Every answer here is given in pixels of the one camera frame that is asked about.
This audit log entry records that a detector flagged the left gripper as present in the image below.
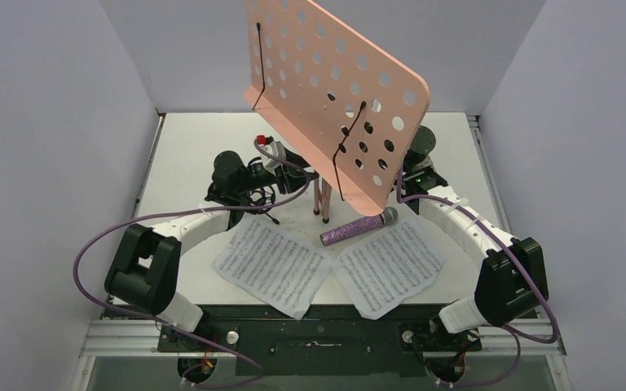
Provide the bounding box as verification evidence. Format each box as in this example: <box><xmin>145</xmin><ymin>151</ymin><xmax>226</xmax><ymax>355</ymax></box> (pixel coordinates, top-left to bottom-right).
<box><xmin>235</xmin><ymin>148</ymin><xmax>319</xmax><ymax>195</ymax></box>

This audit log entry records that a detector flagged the pink music stand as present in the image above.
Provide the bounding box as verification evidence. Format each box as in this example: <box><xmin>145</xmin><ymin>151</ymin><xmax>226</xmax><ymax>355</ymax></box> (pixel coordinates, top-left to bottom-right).
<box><xmin>244</xmin><ymin>1</ymin><xmax>431</xmax><ymax>216</ymax></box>

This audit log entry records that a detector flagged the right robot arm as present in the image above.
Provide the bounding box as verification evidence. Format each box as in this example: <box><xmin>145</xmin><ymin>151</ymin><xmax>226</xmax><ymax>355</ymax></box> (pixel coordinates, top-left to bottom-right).
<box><xmin>397</xmin><ymin>125</ymin><xmax>549</xmax><ymax>349</ymax></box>

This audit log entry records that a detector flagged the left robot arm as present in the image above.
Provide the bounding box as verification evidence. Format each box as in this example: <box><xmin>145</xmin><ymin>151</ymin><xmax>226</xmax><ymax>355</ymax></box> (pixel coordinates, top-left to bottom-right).
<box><xmin>104</xmin><ymin>150</ymin><xmax>318</xmax><ymax>351</ymax></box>

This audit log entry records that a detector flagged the purple glitter microphone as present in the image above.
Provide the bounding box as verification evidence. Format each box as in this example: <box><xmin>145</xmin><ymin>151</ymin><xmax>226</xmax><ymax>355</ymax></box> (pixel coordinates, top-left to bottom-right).
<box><xmin>320</xmin><ymin>207</ymin><xmax>399</xmax><ymax>247</ymax></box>

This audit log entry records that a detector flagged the left sheet music page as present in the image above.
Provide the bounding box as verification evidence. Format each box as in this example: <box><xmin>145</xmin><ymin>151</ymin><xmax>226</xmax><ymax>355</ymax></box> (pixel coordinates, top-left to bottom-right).
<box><xmin>213</xmin><ymin>217</ymin><xmax>334</xmax><ymax>320</ymax></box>

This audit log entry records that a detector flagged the sheet music page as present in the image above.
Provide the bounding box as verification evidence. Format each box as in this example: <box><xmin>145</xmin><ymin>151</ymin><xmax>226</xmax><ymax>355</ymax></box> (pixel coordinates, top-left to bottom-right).
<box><xmin>213</xmin><ymin>217</ymin><xmax>334</xmax><ymax>320</ymax></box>
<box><xmin>333</xmin><ymin>217</ymin><xmax>446</xmax><ymax>320</ymax></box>

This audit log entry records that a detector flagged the right sheet music page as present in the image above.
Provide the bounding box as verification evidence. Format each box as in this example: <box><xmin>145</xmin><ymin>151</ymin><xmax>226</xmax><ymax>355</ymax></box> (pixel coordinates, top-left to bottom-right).
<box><xmin>333</xmin><ymin>217</ymin><xmax>446</xmax><ymax>320</ymax></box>

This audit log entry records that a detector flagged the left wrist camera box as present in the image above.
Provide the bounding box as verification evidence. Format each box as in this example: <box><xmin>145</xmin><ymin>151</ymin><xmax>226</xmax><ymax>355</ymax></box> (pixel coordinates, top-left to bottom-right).
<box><xmin>255</xmin><ymin>135</ymin><xmax>286</xmax><ymax>174</ymax></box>

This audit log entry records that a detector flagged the black microphone tripod mount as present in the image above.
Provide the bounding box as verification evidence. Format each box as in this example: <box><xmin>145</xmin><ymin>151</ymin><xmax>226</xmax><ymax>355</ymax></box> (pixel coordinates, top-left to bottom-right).
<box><xmin>241</xmin><ymin>185</ymin><xmax>280</xmax><ymax>225</ymax></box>

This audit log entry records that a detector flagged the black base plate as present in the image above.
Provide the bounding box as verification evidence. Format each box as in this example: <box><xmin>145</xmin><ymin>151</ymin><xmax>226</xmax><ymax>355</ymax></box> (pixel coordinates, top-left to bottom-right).
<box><xmin>85</xmin><ymin>304</ymin><xmax>524</xmax><ymax>383</ymax></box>

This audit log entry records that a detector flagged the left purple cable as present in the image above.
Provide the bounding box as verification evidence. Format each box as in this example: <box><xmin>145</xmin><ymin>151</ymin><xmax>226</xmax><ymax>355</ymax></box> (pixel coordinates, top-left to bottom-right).
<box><xmin>73</xmin><ymin>138</ymin><xmax>314</xmax><ymax>390</ymax></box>

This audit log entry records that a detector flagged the purple cable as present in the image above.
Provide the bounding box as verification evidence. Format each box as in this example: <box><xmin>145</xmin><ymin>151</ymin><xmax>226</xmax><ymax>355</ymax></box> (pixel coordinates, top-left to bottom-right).
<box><xmin>73</xmin><ymin>138</ymin><xmax>314</xmax><ymax>390</ymax></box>
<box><xmin>396</xmin><ymin>167</ymin><xmax>560</xmax><ymax>389</ymax></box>

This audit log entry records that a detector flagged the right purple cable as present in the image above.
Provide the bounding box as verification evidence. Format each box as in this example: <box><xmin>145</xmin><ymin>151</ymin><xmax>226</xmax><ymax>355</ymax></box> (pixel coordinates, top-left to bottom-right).
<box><xmin>396</xmin><ymin>167</ymin><xmax>560</xmax><ymax>389</ymax></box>

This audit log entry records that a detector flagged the aluminium rail frame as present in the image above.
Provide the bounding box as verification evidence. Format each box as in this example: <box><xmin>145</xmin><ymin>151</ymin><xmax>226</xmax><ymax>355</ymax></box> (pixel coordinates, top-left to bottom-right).
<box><xmin>74</xmin><ymin>112</ymin><xmax>571</xmax><ymax>390</ymax></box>

